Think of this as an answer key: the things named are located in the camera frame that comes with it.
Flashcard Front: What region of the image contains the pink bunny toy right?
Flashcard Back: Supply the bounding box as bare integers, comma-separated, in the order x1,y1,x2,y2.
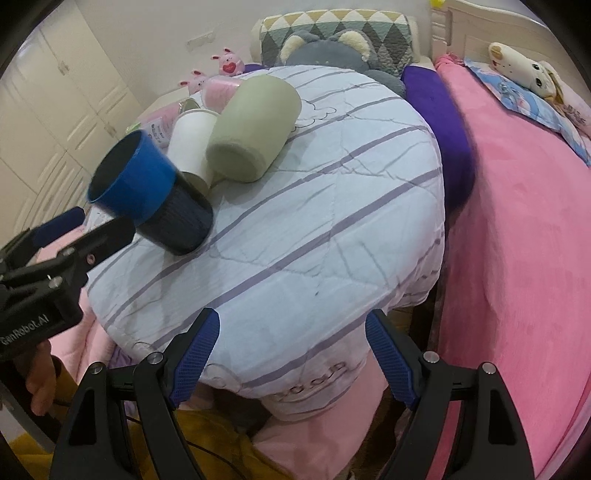
211,48,245,77

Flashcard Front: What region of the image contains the cream dog plush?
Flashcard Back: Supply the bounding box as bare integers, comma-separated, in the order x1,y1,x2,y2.
486,41,591,139

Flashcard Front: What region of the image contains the blue cartoon pillow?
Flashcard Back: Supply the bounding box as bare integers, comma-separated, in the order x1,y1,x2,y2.
464,59,590,167

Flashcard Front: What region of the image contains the cream wardrobe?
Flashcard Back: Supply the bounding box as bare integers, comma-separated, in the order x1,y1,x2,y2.
1,1,142,242

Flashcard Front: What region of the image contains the pink fleece blanket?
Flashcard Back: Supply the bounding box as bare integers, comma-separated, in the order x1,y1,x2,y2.
51,56,590,479

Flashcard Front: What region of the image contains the pink fuzzy cup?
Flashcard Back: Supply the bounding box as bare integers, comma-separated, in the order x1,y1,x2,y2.
201,76,242,113

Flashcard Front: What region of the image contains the pink bunny toy left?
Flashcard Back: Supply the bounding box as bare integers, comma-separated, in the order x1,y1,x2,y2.
179,70,208,95

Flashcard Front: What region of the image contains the cream wooden headboard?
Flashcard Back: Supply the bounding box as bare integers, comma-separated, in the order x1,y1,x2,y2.
431,1,564,63

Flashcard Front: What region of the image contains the white bedside table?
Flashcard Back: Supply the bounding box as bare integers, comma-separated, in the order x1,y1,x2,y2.
144,87,188,114

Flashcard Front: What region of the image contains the person's hand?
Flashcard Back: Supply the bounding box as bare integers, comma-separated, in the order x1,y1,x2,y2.
26,340,57,416

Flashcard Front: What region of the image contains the blue black CoolTowel can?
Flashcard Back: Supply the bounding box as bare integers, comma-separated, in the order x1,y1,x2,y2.
87,130,213,256

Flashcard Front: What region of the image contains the white wall socket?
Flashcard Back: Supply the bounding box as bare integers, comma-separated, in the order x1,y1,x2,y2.
185,30,216,52

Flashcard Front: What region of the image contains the grey bear plush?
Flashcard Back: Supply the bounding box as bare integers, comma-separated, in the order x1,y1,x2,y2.
279,30,406,98

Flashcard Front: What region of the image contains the white striped quilt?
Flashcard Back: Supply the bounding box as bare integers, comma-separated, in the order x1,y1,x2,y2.
87,66,446,421

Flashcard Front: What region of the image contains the pink bunny toy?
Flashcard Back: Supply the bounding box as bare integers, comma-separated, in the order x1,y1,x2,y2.
211,48,245,77
179,70,208,95

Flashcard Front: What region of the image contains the pink green labelled can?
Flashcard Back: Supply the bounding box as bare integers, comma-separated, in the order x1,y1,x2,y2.
138,98,199,149

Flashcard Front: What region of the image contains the white paper cup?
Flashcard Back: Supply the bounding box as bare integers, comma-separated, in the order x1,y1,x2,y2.
166,109,218,195

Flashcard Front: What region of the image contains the purple blanket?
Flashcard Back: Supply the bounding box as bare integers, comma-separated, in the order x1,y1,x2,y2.
240,66,476,213

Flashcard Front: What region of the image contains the triangle patterned pillow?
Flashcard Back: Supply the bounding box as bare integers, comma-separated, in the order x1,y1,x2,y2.
250,9,421,74

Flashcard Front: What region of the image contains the green fuzzy cup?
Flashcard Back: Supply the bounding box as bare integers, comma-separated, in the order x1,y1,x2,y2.
206,75,301,183

